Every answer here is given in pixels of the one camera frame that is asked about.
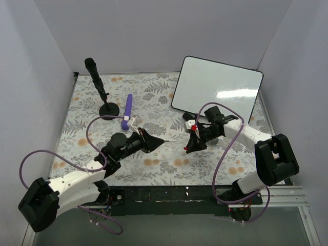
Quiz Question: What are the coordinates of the black round microphone stand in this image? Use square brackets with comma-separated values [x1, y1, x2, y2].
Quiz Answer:
[96, 86, 119, 116]

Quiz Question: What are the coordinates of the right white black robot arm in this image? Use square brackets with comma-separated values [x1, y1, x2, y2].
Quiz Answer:
[182, 104, 299, 204]

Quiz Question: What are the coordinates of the floral patterned table mat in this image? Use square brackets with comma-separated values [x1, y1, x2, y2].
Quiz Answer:
[50, 73, 256, 186]

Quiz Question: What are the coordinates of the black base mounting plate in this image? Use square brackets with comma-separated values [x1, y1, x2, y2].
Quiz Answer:
[79, 185, 263, 217]

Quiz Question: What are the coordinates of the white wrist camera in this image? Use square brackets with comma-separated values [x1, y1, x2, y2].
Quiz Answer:
[184, 119, 200, 138]
[121, 115, 139, 134]

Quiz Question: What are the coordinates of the black microphone on stand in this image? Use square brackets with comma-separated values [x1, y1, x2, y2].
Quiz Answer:
[85, 57, 104, 90]

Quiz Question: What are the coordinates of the purple microphone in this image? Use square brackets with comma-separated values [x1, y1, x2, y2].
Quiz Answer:
[121, 94, 133, 131]

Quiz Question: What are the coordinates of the white whiteboard black frame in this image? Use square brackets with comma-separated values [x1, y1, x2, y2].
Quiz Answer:
[171, 56, 264, 123]

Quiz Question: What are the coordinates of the black microphone silver head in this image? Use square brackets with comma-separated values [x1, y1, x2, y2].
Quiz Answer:
[182, 112, 219, 146]

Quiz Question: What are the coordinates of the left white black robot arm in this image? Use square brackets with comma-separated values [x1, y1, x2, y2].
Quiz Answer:
[18, 128, 165, 232]

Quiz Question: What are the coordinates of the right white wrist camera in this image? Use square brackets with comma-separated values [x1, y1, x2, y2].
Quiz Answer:
[184, 119, 200, 138]

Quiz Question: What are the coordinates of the aluminium frame rail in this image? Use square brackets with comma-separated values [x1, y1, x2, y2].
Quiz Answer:
[32, 186, 309, 209]

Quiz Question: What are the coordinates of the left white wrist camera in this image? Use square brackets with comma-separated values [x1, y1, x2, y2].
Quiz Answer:
[121, 115, 139, 134]

